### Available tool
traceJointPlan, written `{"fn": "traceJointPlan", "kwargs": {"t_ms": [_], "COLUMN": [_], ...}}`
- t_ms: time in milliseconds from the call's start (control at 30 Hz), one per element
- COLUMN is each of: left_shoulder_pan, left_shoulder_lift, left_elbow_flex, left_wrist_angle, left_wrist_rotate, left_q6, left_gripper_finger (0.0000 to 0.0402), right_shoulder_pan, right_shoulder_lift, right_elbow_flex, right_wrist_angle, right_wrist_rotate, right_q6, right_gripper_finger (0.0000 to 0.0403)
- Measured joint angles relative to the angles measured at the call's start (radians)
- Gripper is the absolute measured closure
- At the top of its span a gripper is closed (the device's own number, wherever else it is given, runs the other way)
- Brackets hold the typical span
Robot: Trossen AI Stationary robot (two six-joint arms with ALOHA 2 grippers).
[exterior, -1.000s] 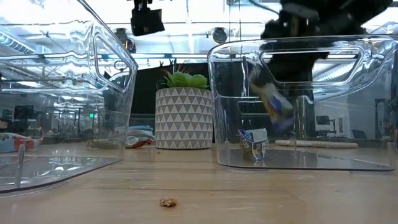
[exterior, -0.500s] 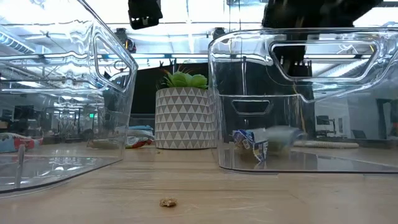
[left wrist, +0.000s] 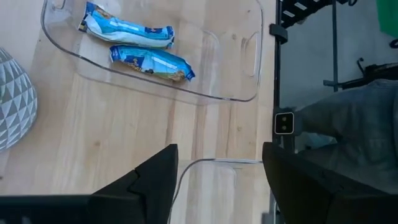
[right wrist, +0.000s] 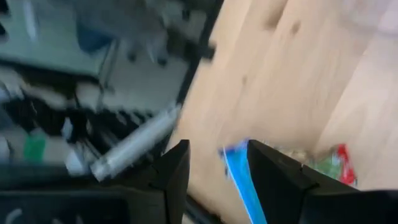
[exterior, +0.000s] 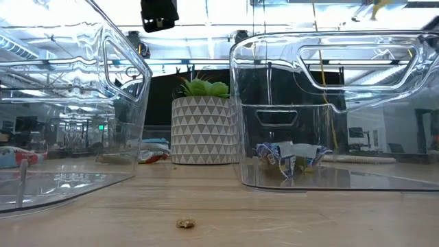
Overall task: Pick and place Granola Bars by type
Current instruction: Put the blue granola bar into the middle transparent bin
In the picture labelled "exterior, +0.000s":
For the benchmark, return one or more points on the blue white granola bar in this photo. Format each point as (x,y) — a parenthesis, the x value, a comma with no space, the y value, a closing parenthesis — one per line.
(286,158)

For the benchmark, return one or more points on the brown granola crumb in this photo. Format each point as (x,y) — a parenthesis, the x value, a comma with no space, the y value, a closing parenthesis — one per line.
(185,223)

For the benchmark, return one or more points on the black screen on stand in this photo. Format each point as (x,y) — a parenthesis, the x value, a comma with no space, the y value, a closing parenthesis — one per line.
(161,99)

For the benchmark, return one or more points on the green succulent in patterned pot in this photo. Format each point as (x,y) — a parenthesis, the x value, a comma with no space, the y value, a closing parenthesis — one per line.
(204,130)

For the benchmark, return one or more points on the wide clear plastic bin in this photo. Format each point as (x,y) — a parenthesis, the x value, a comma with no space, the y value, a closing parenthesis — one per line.
(68,103)

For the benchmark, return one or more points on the tall clear plastic bin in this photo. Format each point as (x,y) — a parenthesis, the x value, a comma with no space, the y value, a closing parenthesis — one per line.
(336,113)

